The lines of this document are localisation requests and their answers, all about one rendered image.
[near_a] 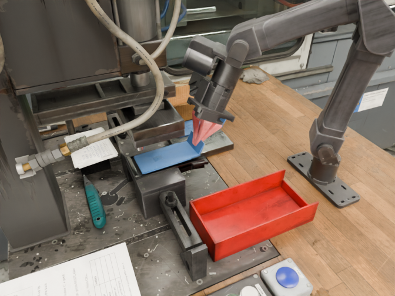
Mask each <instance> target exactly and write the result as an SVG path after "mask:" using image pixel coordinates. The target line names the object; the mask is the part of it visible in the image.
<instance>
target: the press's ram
mask: <svg viewBox="0 0 395 296"><path fill-rule="evenodd" d="M160 72H161V75H162V78H163V82H164V94H163V99H162V102H161V104H160V106H159V107H158V109H157V111H156V112H155V113H154V114H153V115H152V116H151V117H150V118H149V119H148V120H147V121H146V122H144V123H142V124H141V125H139V126H137V127H135V128H133V129H130V130H128V131H127V133H128V135H129V137H130V139H131V141H132V143H133V145H134V147H135V150H136V151H137V152H141V151H143V150H144V148H145V146H148V145H151V144H155V143H159V142H164V141H167V140H170V139H175V138H177V137H182V136H185V120H184V119H183V118H182V116H181V115H180V114H179V113H178V111H177V110H176V109H175V108H174V107H173V105H172V104H171V103H170V101H168V98H172V97H176V85H175V84H174V83H173V82H172V81H171V80H170V78H169V77H168V76H167V75H166V74H165V73H164V71H162V70H160ZM156 91H157V89H156V82H155V78H154V76H153V73H152V72H150V69H147V70H141V71H137V72H131V73H130V75H129V76H128V77H127V78H123V77H119V78H113V79H108V80H102V81H97V82H92V83H86V84H81V85H76V86H70V87H66V88H60V89H54V90H47V91H44V92H38V93H31V103H32V114H33V116H34V119H35V122H36V125H37V127H39V126H44V125H49V124H53V123H58V122H63V121H67V120H72V119H77V118H80V117H85V116H90V115H95V114H98V113H103V112H109V111H112V110H116V112H117V114H118V116H119V118H120V120H121V122H122V124H123V125H124V124H126V123H128V122H131V121H133V120H135V119H137V118H138V117H139V116H141V115H143V114H144V113H145V112H146V111H147V110H148V109H149V108H150V106H151V105H152V103H153V101H154V99H155V97H156Z"/></svg>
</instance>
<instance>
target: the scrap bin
mask: <svg viewBox="0 0 395 296"><path fill-rule="evenodd" d="M285 171H286V169H283V170H279V171H276V172H274V173H270V174H267V175H265V176H262V177H259V178H256V179H253V180H250V181H247V182H244V183H241V184H238V185H235V186H233V187H229V188H227V189H224V190H221V191H217V192H215V193H212V194H209V195H207V196H203V197H200V198H198V199H194V200H191V201H190V202H189V215H190V221H191V222H192V224H193V226H194V228H195V229H196V231H197V233H198V235H199V237H200V238H201V240H202V242H203V244H206V246H207V251H208V253H209V255H210V256H211V258H212V260H213V262H216V261H218V260H221V259H223V258H225V257H228V256H230V255H232V254H235V253H238V252H240V251H242V250H245V249H247V248H249V247H251V246H254V245H256V244H259V243H261V242H263V241H266V240H268V239H270V238H273V237H275V236H278V235H280V234H282V233H285V232H287V231H289V230H292V229H294V228H296V227H299V226H302V225H304V224H306V223H309V222H311V221H313V219H314V216H315V214H316V210H317V207H318V205H319V202H318V201H317V202H314V203H312V204H308V203H307V202H306V201H305V200H304V199H303V198H302V197H301V196H300V195H299V194H298V193H297V192H296V191H295V190H294V189H293V188H292V187H291V186H290V185H289V184H288V183H287V182H286V181H285V180H284V174H285Z"/></svg>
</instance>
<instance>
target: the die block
mask: <svg viewBox="0 0 395 296"><path fill-rule="evenodd" d="M119 150H120V156H121V159H122V166H123V169H124V171H125V173H126V176H127V178H128V180H129V181H134V183H135V190H136V197H137V201H138V203H139V206H140V209H141V210H142V213H143V215H144V218H145V220H146V219H149V218H152V217H155V216H158V215H161V214H163V211H162V209H161V207H160V201H159V196H160V194H161V193H163V192H166V191H174V192H175V194H176V196H177V198H178V199H179V201H180V203H181V205H182V207H184V206H186V183H183V184H180V185H177V186H174V187H170V188H168V189H164V190H161V191H157V192H155V193H152V194H148V195H145V196H141V193H140V191H139V189H138V187H137V185H136V182H135V180H134V178H133V176H132V173H131V172H130V169H129V167H128V164H127V162H126V160H125V158H124V156H123V153H122V151H121V149H120V147H119Z"/></svg>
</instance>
